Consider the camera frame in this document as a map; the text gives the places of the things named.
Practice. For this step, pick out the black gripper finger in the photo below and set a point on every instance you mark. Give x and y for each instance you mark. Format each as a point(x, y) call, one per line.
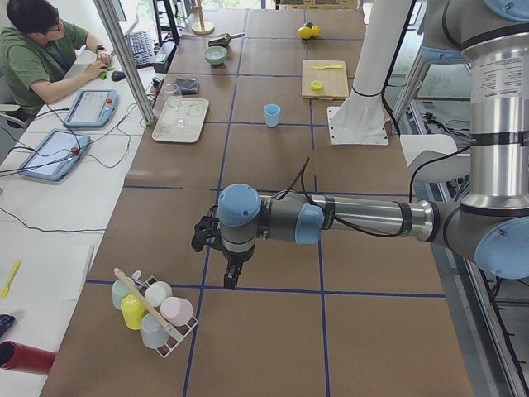
point(232, 274)

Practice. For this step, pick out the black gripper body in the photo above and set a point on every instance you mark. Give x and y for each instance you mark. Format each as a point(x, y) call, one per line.
point(235, 257)

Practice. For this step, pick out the yellow lemon half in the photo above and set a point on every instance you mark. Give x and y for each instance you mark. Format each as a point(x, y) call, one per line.
point(316, 85)

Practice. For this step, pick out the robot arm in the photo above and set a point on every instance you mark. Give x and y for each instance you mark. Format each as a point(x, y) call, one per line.
point(488, 226)

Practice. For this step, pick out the pink cup in rack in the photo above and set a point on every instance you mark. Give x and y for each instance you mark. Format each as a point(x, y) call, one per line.
point(177, 311)

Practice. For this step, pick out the white cup in rack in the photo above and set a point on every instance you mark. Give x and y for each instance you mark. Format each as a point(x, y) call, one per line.
point(157, 292)

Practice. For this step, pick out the grey cup in rack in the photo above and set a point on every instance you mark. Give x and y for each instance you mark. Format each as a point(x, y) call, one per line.
point(152, 333)

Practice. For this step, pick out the yellow cup in rack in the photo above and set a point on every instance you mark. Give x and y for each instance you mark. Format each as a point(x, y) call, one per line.
point(133, 311)

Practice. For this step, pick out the green cup in rack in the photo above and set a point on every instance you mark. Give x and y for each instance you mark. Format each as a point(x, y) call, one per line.
point(119, 292)

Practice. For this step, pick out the light blue plastic cup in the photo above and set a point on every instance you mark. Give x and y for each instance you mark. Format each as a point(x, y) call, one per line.
point(272, 114)

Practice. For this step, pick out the beige serving tray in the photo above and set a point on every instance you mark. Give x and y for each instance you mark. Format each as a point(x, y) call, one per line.
point(194, 110)

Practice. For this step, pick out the clear wine glass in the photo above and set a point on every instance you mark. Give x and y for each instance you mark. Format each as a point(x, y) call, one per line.
point(174, 99)

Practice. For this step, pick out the dark grey folded cloth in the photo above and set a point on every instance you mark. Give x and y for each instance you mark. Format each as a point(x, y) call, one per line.
point(187, 86)

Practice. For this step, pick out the wooden cutting board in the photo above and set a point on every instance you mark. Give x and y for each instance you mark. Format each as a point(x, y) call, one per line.
point(335, 83)

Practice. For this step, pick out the green ceramic bowl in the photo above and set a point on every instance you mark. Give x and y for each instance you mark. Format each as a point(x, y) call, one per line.
point(215, 55)

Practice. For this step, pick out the far blue teach pendant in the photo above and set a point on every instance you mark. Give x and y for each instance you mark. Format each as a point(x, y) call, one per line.
point(92, 108)

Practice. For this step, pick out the blue teach pendant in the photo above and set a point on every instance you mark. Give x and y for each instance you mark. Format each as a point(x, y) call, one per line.
point(56, 155)
point(92, 108)

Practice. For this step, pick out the near blue teach pendant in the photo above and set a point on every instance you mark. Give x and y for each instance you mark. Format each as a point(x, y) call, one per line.
point(56, 155)

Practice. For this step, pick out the black computer mouse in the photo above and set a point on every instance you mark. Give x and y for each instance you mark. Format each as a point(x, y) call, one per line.
point(117, 76)

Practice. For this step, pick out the metal scoop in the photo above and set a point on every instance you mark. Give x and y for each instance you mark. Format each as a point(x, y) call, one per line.
point(224, 39)

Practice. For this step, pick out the white chair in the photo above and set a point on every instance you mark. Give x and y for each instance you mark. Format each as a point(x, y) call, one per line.
point(419, 149)

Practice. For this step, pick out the green plastic toy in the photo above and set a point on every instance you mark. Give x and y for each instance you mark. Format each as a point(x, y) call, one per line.
point(103, 74)

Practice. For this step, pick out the yellow spatula on desk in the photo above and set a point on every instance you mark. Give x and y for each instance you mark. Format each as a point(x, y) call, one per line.
point(10, 277)

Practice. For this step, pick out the red cylinder bottle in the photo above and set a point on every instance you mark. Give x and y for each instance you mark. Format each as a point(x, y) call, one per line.
point(20, 357)

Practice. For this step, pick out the wooden mug tree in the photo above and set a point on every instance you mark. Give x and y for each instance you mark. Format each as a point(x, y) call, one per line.
point(201, 26)

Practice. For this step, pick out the black keyboard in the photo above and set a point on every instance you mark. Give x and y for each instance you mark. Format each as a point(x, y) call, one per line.
point(141, 47)

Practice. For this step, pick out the person in green shirt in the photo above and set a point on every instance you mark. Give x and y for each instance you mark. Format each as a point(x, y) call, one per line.
point(37, 51)

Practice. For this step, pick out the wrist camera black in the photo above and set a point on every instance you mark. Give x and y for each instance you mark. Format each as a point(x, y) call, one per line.
point(207, 232)

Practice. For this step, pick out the white wire cup rack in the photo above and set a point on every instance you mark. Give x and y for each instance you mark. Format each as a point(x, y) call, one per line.
point(138, 286)

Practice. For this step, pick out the white camera stand post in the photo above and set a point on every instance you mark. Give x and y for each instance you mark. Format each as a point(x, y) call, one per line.
point(360, 119)

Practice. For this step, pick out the aluminium frame post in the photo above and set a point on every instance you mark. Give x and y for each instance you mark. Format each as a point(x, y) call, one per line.
point(111, 24)

